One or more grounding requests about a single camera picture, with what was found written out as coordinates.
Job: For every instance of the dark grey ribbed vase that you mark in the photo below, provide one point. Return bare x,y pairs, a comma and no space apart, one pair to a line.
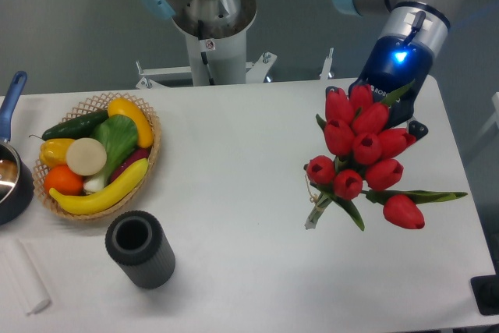
136,242

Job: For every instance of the yellow bell pepper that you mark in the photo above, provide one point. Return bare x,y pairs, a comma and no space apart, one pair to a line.
53,151

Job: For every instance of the purple eggplant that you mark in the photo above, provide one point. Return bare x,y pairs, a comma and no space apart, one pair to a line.
138,154

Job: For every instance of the green cucumber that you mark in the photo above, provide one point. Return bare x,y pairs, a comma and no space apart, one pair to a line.
76,128

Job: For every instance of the white furniture frame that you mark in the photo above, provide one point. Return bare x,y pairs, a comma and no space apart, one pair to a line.
486,133

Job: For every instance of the black device at edge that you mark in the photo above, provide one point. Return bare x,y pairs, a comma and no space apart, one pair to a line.
485,290

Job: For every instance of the blue handled saucepan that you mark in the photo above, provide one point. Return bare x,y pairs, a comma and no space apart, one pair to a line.
17,184

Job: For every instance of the orange fruit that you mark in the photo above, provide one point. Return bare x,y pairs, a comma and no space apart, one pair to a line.
64,180

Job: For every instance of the yellow squash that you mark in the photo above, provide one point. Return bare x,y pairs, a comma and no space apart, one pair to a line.
123,106

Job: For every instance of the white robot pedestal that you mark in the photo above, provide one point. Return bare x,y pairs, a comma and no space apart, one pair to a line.
215,35

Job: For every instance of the red tulip bouquet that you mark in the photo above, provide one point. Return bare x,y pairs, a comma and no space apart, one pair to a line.
362,160

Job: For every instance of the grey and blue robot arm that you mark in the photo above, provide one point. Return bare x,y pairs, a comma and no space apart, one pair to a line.
422,22

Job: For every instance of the beige round disc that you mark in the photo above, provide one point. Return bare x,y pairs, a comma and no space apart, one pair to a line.
86,156

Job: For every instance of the green bok choy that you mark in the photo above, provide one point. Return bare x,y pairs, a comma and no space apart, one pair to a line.
118,134

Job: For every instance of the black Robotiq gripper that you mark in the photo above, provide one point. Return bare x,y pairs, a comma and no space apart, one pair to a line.
392,65

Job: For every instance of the white folded cloth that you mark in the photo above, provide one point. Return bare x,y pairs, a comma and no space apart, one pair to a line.
29,288

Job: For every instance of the yellow banana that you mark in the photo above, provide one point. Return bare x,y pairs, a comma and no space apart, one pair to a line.
106,198

